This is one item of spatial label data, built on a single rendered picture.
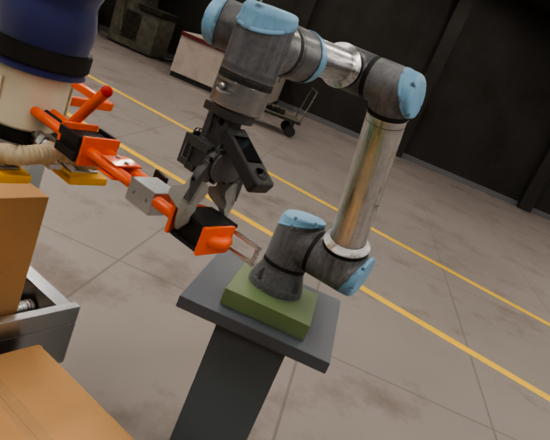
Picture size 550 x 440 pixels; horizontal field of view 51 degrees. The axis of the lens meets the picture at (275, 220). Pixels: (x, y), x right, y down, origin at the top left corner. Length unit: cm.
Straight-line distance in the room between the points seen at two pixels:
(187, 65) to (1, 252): 1014
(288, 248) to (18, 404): 88
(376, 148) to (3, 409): 113
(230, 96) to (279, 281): 107
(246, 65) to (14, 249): 101
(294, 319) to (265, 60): 107
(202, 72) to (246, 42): 1067
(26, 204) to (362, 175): 90
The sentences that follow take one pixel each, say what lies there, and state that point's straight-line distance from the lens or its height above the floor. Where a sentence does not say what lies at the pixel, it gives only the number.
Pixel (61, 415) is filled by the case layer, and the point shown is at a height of 54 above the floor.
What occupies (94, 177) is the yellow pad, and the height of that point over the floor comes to 113.
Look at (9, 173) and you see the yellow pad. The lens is 127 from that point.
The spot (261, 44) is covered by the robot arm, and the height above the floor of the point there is 155.
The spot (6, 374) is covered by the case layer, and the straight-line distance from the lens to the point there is 167.
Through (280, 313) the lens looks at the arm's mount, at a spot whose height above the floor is 80.
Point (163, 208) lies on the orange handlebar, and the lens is 100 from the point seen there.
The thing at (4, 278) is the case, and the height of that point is 70.
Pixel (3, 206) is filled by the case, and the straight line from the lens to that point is 162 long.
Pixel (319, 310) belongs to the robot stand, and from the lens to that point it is 208.
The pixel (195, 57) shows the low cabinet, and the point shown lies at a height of 52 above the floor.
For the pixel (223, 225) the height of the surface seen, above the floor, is 126.
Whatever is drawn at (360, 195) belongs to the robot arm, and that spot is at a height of 125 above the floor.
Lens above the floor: 158
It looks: 17 degrees down
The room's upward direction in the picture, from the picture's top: 23 degrees clockwise
